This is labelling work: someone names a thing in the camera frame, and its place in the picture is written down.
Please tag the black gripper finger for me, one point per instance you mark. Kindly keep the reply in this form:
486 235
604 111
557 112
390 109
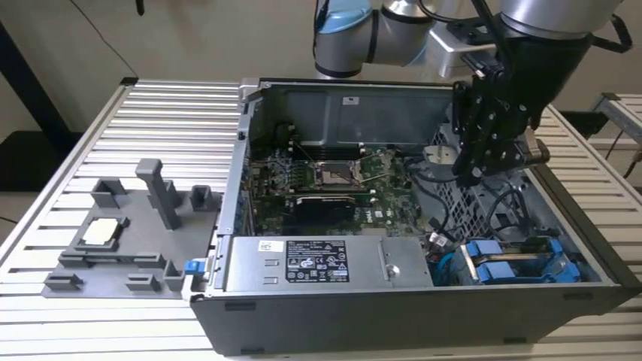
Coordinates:
502 143
469 124

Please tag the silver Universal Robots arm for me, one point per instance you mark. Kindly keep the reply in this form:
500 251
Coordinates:
346 41

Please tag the metal disk bay cage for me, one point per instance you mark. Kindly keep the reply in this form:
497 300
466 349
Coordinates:
461 207

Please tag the black RAM slot bank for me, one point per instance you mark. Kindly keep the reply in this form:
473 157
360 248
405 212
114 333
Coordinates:
332 150

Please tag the black box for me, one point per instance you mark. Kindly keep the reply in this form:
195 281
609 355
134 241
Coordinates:
583 124

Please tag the green motherboard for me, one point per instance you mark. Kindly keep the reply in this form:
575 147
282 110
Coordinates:
392 210

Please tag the CPU socket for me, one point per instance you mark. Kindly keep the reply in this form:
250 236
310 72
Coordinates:
334 176

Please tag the thin metal locking lever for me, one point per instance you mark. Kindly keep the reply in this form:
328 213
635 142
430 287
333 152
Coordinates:
304 152

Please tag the black graphics card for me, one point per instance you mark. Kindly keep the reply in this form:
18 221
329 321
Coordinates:
321 214

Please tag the silver power supply unit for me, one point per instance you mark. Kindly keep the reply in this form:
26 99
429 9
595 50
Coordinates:
361 263

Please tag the black open PC case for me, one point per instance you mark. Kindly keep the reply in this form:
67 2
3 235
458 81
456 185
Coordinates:
352 323

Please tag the blue case latch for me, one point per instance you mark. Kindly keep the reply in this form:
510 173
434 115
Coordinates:
195 267

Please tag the gray parts rack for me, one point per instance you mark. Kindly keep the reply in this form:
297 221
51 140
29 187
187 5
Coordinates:
146 240

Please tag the black hanging object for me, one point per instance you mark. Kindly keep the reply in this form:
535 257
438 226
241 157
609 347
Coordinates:
141 7

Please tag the silver CPU chip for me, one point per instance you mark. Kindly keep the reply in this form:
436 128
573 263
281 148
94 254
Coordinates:
103 230

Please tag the black desk stand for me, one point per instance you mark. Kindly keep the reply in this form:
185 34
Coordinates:
38 97

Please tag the silver metal frame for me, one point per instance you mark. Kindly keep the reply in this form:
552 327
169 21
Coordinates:
623 109

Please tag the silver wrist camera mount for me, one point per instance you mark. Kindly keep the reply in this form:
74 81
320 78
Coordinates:
452 49

